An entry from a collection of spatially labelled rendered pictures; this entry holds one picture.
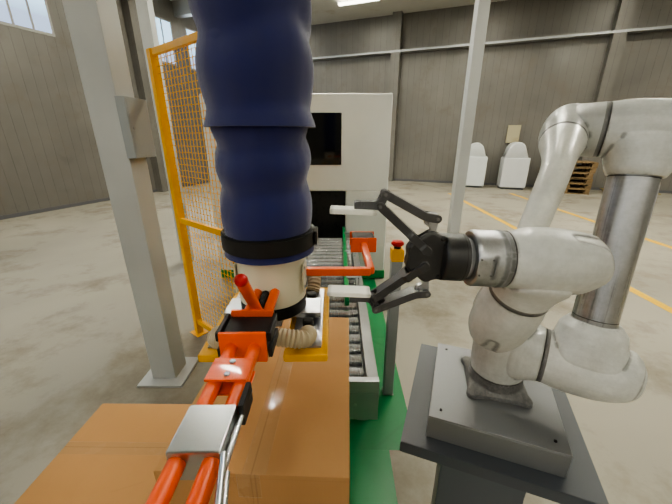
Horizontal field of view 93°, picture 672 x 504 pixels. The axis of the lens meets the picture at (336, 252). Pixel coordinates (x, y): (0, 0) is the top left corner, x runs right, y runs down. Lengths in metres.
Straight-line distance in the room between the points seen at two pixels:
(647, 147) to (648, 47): 12.21
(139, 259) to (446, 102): 11.23
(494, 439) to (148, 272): 1.93
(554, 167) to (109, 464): 1.57
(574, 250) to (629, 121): 0.52
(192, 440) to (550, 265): 0.52
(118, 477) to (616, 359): 1.49
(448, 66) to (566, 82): 3.44
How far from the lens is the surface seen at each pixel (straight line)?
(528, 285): 0.55
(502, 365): 1.08
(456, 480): 1.36
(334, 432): 0.84
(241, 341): 0.60
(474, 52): 4.23
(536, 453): 1.11
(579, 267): 0.57
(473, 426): 1.07
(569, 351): 1.06
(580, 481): 1.19
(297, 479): 0.79
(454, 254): 0.50
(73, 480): 1.51
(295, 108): 0.69
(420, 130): 12.39
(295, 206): 0.71
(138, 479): 1.41
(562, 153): 0.88
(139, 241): 2.19
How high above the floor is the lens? 1.58
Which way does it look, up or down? 20 degrees down
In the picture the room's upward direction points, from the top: straight up
